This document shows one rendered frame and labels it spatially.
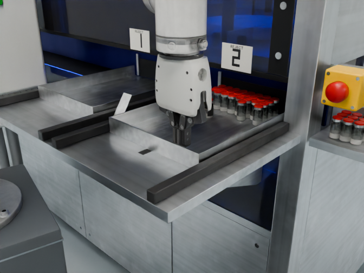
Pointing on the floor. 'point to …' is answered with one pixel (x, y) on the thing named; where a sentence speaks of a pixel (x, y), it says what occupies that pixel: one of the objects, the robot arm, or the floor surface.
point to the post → (314, 125)
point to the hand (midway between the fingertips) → (182, 136)
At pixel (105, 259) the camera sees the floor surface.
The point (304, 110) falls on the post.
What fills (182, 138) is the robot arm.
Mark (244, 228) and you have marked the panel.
